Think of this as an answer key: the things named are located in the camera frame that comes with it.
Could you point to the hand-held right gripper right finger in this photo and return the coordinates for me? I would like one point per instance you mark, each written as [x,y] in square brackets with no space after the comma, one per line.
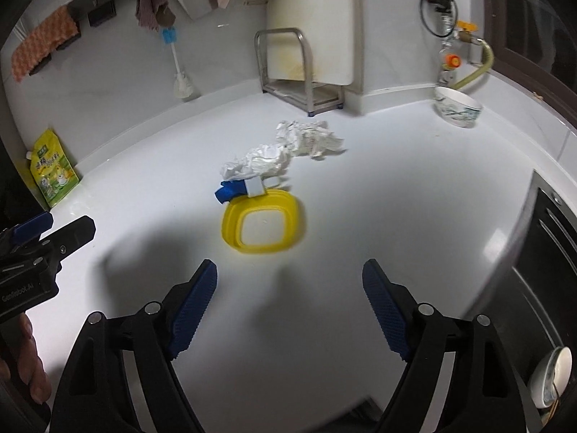
[387,311]

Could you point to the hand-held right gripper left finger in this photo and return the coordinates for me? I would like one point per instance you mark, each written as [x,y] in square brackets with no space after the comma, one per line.
[191,311]

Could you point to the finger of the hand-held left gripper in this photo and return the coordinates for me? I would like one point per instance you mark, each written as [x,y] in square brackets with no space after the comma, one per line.
[31,228]
[72,237]

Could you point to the blue plastic cap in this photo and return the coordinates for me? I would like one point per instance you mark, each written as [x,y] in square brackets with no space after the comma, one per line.
[230,191]

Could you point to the white tissue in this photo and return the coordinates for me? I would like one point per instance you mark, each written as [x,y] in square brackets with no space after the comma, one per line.
[311,137]
[257,160]

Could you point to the person's left hand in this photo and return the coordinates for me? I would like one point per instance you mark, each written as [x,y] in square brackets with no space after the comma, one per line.
[27,361]

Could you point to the yellow green refill pouch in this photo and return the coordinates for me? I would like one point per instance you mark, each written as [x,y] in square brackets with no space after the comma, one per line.
[54,171]

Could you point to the steel sink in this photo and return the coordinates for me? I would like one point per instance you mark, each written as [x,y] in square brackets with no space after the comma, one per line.
[541,279]

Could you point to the white cup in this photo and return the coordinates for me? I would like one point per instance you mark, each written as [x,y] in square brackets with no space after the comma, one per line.
[550,376]

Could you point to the orange wavy sponge cloth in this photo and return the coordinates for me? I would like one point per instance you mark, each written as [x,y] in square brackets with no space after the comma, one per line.
[43,40]

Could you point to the blue white bottle brush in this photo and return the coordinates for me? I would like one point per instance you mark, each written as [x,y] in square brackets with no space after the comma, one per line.
[182,83]

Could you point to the white patterned bowl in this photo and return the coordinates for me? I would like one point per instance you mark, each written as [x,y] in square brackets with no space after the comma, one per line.
[457,108]

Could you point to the black hook box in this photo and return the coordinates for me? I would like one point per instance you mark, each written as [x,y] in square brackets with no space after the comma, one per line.
[102,14]

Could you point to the steel board rack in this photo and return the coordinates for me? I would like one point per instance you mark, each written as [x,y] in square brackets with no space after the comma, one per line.
[297,94]

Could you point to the brown hanging cloth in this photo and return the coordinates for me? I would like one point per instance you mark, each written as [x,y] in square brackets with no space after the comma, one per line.
[151,2]

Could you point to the orange valve knob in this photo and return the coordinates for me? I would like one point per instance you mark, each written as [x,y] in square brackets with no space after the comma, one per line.
[452,61]

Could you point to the white cutting board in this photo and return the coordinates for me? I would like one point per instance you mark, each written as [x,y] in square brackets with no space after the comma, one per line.
[315,18]

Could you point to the dark window frame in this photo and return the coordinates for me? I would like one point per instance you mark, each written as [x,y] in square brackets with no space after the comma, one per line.
[532,9]

